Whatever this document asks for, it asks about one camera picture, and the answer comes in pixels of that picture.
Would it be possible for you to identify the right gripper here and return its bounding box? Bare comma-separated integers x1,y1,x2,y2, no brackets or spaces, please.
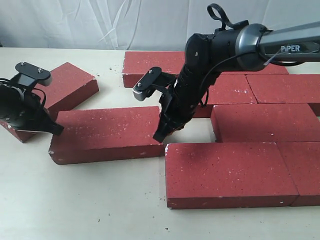
153,77,208,143

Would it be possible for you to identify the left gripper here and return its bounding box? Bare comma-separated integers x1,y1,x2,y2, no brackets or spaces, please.
0,79,64,136

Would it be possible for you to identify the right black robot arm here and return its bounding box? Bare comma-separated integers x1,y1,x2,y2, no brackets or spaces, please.
153,22,320,142

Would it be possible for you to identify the front large red brick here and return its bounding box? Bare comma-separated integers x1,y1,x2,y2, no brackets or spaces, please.
165,142,299,210

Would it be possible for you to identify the back left base brick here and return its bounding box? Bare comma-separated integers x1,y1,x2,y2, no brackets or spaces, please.
122,51,185,88

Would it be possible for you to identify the base brick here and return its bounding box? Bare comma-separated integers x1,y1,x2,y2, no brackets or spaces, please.
221,64,289,75
122,51,185,88

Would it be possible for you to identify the right second-row brick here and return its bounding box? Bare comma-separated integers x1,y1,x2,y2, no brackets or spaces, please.
246,74,320,104

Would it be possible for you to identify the back right base brick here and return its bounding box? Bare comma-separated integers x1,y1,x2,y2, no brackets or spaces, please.
221,64,289,75

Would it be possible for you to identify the right third-row brick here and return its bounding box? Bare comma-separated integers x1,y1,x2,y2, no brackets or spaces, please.
210,103,320,143

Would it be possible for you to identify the grey fabric backdrop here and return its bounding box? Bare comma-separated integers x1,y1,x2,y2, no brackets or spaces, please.
0,0,320,54

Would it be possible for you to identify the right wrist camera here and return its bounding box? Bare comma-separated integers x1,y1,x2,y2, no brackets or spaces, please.
132,66,177,102

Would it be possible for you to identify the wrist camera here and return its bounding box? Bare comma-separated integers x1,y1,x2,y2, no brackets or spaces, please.
132,66,177,102
9,61,52,89

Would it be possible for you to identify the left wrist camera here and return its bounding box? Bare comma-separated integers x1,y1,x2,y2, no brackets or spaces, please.
9,61,52,89

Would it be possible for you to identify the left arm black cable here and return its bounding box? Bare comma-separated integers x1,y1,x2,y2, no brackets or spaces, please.
0,77,47,111

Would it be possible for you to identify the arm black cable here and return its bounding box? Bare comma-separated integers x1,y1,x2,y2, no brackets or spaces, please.
0,77,47,111
198,3,320,108

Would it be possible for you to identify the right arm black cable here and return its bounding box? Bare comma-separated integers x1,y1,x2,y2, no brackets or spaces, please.
198,3,320,108

